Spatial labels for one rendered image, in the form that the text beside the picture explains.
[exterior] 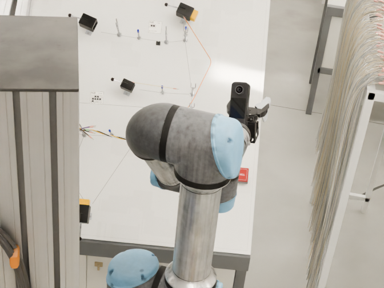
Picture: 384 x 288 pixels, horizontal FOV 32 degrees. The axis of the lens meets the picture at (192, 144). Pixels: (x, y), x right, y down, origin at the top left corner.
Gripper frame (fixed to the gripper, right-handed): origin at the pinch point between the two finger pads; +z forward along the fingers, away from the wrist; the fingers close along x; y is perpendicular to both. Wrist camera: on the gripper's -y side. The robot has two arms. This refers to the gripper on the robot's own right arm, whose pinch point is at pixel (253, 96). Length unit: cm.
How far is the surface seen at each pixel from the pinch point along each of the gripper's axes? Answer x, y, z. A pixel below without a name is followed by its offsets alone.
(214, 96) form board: -26, 26, 51
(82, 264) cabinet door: -66, 78, 6
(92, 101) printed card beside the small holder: -68, 25, 35
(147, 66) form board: -52, 16, 50
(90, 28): -71, 1, 46
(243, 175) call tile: -11, 47, 32
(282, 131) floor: -36, 154, 263
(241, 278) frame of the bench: -9, 85, 20
